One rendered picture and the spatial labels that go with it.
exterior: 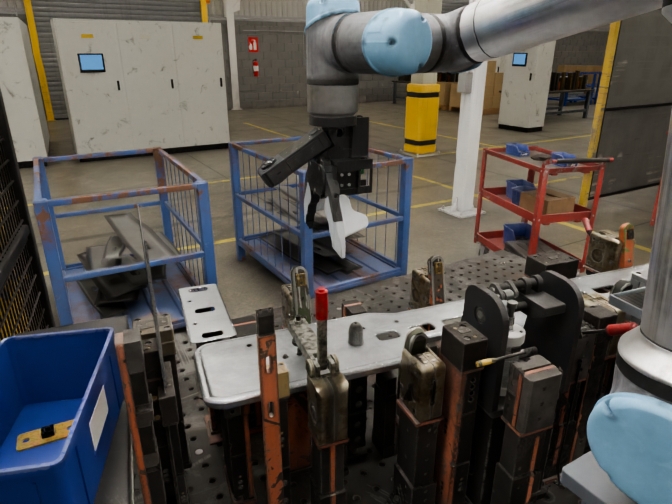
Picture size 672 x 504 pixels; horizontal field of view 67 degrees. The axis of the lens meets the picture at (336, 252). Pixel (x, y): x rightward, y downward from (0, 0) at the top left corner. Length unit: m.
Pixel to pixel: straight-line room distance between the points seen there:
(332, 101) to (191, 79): 8.23
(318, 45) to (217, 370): 0.63
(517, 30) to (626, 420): 0.44
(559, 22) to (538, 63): 10.82
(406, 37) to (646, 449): 0.48
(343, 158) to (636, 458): 0.52
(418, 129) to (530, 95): 3.69
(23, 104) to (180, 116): 2.18
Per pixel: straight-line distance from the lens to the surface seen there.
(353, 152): 0.78
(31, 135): 8.63
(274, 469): 1.00
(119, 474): 0.83
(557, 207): 3.65
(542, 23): 0.67
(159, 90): 8.82
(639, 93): 6.20
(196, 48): 8.96
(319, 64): 0.74
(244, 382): 1.00
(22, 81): 8.57
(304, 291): 1.18
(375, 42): 0.65
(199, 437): 1.36
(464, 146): 5.31
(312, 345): 0.96
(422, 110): 8.33
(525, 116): 11.54
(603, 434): 0.52
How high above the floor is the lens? 1.58
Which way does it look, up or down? 22 degrees down
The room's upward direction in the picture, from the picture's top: straight up
